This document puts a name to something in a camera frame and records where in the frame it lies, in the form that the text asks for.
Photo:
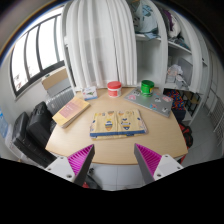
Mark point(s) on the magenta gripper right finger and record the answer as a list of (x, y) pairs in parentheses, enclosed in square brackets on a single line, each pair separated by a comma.
[(154, 166)]

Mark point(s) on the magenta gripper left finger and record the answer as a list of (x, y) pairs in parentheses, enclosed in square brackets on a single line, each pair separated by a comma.
[(73, 168)]

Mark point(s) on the yellow patterned folded towel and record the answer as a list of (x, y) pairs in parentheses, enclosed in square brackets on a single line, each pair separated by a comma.
[(117, 124)]

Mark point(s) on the round wooden table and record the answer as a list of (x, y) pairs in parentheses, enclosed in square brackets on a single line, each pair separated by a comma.
[(163, 134)]

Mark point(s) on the red and black backpack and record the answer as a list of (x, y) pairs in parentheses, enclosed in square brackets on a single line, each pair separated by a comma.
[(187, 134)]

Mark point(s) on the black bag on sofa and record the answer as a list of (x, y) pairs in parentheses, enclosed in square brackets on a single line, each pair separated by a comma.
[(39, 124)]

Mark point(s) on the black sofa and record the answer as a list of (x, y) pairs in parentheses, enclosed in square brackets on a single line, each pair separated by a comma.
[(26, 144)]

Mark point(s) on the tan and pink book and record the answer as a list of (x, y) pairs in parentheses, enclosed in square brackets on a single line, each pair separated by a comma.
[(70, 111)]

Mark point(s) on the grey laptop with stickers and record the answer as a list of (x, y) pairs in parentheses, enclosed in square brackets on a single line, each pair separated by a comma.
[(157, 102)]

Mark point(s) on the colourful patterned bag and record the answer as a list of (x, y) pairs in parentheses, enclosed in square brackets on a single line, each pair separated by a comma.
[(178, 102)]

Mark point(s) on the white radiator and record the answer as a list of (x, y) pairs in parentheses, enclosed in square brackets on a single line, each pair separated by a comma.
[(55, 103)]

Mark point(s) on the small white card box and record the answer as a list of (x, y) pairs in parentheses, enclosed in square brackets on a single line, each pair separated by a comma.
[(89, 93)]

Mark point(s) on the green cup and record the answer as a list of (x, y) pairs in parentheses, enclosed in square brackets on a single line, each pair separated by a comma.
[(147, 87)]

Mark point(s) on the white jar red lid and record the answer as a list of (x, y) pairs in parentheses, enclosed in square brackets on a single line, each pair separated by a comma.
[(114, 88)]

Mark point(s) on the cardboard box on radiator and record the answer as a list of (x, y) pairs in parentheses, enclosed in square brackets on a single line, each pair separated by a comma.
[(54, 77)]

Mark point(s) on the white shelving unit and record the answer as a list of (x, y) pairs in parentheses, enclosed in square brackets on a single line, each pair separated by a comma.
[(155, 56)]

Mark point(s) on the white curtain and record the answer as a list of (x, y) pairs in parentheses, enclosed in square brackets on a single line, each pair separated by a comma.
[(99, 43)]

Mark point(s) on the window with black frame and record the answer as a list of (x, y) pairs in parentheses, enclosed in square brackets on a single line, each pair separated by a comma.
[(37, 52)]

